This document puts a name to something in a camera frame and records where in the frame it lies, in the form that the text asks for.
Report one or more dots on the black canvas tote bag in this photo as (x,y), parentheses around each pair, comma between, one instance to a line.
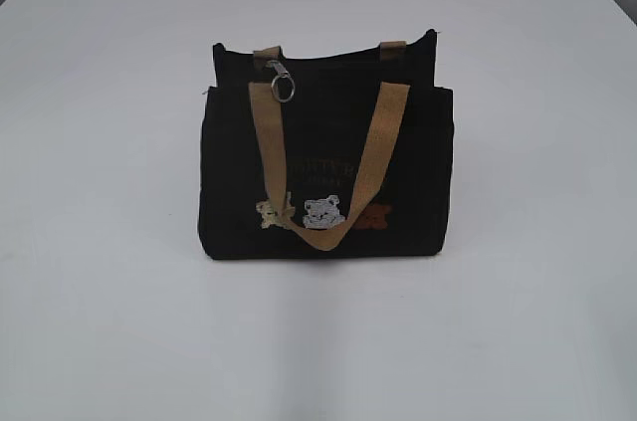
(327,106)

